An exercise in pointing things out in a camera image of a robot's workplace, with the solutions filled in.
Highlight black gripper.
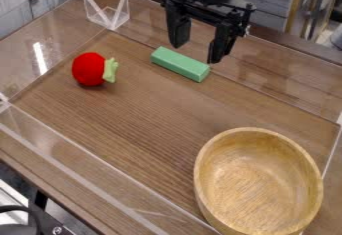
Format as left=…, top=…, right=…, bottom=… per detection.
left=161, top=0, right=256, bottom=64

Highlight red plush fruit green leaf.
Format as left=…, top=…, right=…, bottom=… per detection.
left=71, top=52, right=118, bottom=86

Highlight green rectangular block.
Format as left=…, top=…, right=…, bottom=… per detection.
left=150, top=47, right=209, bottom=83

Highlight wooden chair in background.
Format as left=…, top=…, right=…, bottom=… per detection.
left=284, top=0, right=335, bottom=41

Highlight wooden bowl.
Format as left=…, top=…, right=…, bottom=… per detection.
left=193, top=127, right=323, bottom=235

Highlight clear acrylic corner bracket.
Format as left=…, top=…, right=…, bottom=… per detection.
left=82, top=0, right=129, bottom=31

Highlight clear acrylic tray wall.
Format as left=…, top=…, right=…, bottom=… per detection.
left=0, top=0, right=342, bottom=235

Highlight black cable lower left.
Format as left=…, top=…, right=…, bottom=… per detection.
left=0, top=204, right=43, bottom=235

